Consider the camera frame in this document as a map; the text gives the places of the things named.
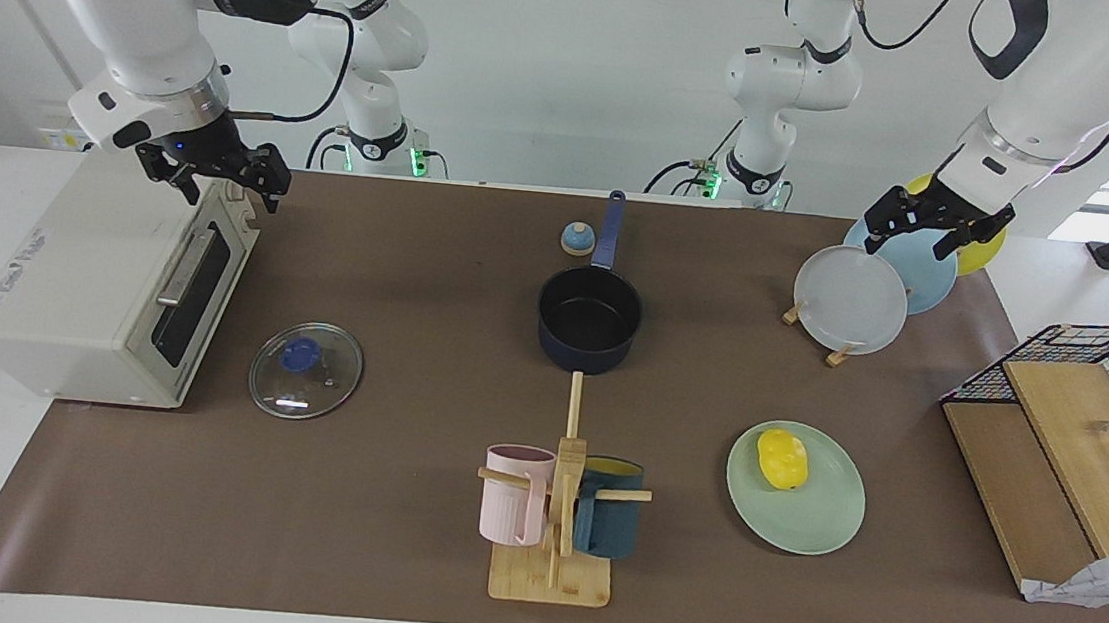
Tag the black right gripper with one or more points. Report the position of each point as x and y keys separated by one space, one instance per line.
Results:
x=212 y=153

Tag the pink mug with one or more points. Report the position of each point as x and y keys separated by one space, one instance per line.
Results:
x=509 y=508

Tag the dark blue saucepan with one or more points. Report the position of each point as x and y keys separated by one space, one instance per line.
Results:
x=586 y=352

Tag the wooden plate rack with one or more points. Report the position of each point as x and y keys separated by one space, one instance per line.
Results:
x=839 y=354

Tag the white wall socket box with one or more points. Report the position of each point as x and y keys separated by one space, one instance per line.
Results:
x=53 y=139

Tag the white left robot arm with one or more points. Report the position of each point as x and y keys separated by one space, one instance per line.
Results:
x=1056 y=84

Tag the yellow lemon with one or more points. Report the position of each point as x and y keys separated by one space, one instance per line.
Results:
x=782 y=460

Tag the yellow plate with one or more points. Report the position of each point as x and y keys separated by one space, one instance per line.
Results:
x=983 y=254

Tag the mint green plate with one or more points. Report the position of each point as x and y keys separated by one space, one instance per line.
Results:
x=807 y=519

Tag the glass lid with blue knob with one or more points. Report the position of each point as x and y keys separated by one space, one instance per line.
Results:
x=306 y=375

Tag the brown table mat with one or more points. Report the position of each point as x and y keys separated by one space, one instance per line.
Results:
x=416 y=289

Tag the beige toaster oven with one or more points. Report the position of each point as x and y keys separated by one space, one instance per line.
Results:
x=65 y=289

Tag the light blue plate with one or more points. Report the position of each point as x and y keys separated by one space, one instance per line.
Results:
x=929 y=279

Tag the wooden mug tree rack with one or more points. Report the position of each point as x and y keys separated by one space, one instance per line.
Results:
x=549 y=577

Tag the wooden shelf boards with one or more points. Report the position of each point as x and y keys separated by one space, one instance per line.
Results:
x=1012 y=472

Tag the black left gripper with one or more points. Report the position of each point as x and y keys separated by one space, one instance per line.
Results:
x=945 y=207

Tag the dark teal mug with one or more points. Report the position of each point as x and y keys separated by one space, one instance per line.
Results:
x=608 y=522

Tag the grey plate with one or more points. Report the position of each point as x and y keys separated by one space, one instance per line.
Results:
x=852 y=299

